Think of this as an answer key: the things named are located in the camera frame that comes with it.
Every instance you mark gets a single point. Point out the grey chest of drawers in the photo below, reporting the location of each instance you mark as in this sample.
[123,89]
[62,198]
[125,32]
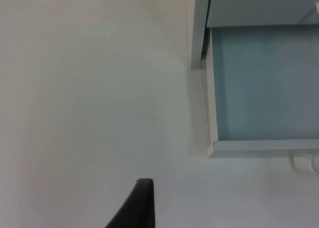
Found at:
[249,6]

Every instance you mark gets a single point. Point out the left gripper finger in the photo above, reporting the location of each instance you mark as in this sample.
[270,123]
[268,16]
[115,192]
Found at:
[139,208]

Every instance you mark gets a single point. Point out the grey drawer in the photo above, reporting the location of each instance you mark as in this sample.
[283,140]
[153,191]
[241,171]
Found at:
[264,88]

